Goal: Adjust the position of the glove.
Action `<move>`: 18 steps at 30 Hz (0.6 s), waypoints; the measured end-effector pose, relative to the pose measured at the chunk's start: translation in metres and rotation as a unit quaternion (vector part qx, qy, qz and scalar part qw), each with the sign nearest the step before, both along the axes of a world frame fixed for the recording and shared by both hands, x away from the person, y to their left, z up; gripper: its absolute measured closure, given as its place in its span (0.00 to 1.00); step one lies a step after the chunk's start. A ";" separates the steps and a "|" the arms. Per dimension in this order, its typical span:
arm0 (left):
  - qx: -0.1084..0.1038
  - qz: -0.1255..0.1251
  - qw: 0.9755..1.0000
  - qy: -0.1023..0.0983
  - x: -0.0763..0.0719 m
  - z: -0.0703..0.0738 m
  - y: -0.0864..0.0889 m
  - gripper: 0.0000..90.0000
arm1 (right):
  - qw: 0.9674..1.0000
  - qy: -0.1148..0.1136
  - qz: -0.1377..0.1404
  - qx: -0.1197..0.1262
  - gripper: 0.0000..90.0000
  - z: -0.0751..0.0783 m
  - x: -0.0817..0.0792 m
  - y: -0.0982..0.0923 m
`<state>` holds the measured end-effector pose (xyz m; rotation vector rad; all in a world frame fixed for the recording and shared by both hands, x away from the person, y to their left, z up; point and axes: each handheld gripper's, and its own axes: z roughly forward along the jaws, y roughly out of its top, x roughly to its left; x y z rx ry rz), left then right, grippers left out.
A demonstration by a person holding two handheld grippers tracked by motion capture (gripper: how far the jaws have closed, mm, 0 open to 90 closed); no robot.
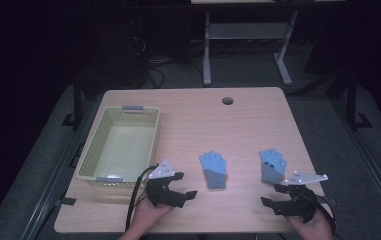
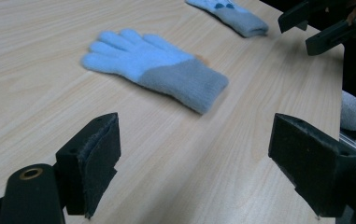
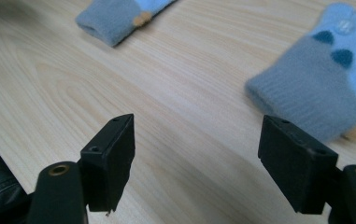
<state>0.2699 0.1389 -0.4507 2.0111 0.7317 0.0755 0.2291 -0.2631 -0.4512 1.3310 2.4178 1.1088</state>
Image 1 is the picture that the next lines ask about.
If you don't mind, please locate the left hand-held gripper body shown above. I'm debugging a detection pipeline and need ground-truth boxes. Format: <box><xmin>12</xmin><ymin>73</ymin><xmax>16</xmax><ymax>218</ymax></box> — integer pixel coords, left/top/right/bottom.
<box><xmin>145</xmin><ymin>159</ymin><xmax>183</xmax><ymax>208</ymax></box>

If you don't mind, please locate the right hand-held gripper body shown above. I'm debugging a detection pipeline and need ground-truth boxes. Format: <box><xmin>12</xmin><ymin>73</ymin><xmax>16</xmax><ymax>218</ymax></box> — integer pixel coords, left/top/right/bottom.
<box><xmin>277</xmin><ymin>170</ymin><xmax>329</xmax><ymax>224</ymax></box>

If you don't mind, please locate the blue and grey glove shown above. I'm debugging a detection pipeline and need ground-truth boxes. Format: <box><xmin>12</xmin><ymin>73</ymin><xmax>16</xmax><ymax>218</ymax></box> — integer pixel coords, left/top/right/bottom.
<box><xmin>198</xmin><ymin>150</ymin><xmax>228</xmax><ymax>190</ymax></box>
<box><xmin>258</xmin><ymin>148</ymin><xmax>288</xmax><ymax>185</ymax></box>

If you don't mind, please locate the pale yellow plastic basket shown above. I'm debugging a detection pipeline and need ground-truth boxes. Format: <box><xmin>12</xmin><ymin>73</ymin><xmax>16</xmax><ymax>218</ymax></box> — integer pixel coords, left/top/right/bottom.
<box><xmin>76</xmin><ymin>105</ymin><xmax>161</xmax><ymax>188</ymax></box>

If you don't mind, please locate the person's left hand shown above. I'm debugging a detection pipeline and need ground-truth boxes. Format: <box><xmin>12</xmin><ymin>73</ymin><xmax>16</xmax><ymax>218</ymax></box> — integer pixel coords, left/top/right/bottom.
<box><xmin>131</xmin><ymin>195</ymin><xmax>176</xmax><ymax>235</ymax></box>

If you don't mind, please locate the person's right hand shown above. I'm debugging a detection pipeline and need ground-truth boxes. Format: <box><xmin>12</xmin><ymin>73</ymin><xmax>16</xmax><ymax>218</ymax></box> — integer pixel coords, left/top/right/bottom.
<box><xmin>286</xmin><ymin>206</ymin><xmax>335</xmax><ymax>240</ymax></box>

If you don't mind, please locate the black metal stand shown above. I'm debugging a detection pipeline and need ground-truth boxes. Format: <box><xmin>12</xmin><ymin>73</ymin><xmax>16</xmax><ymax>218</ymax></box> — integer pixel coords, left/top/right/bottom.
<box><xmin>345</xmin><ymin>68</ymin><xmax>373</xmax><ymax>130</ymax></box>
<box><xmin>61</xmin><ymin>71</ymin><xmax>83</xmax><ymax>128</ymax></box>

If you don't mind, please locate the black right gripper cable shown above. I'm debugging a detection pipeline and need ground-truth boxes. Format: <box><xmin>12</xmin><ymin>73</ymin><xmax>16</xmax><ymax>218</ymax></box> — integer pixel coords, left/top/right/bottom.
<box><xmin>306</xmin><ymin>189</ymin><xmax>339</xmax><ymax>238</ymax></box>

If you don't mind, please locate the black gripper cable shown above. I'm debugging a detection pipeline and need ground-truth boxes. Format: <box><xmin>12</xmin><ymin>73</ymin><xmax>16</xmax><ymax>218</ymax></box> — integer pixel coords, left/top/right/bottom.
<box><xmin>306</xmin><ymin>189</ymin><xmax>339</xmax><ymax>238</ymax></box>
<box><xmin>124</xmin><ymin>164</ymin><xmax>161</xmax><ymax>232</ymax></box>

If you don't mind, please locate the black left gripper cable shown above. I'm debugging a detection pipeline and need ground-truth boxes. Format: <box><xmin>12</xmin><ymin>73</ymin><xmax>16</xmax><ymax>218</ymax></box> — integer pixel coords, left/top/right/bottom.
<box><xmin>124</xmin><ymin>164</ymin><xmax>161</xmax><ymax>232</ymax></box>

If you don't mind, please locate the metal floor rail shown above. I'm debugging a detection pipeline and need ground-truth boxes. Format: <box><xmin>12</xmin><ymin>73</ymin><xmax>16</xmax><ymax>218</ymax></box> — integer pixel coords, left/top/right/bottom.
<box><xmin>19</xmin><ymin>99</ymin><xmax>99</xmax><ymax>240</ymax></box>
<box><xmin>332</xmin><ymin>99</ymin><xmax>381</xmax><ymax>231</ymax></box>

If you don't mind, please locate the tangle of floor cables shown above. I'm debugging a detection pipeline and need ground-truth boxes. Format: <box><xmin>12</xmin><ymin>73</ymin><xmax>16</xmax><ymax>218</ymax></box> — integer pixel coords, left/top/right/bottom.
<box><xmin>131</xmin><ymin>34</ymin><xmax>206</xmax><ymax>88</ymax></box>

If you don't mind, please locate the grey metal table frame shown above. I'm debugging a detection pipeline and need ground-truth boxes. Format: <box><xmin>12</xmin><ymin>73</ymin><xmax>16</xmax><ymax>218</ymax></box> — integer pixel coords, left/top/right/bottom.
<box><xmin>202</xmin><ymin>9</ymin><xmax>300</xmax><ymax>88</ymax></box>

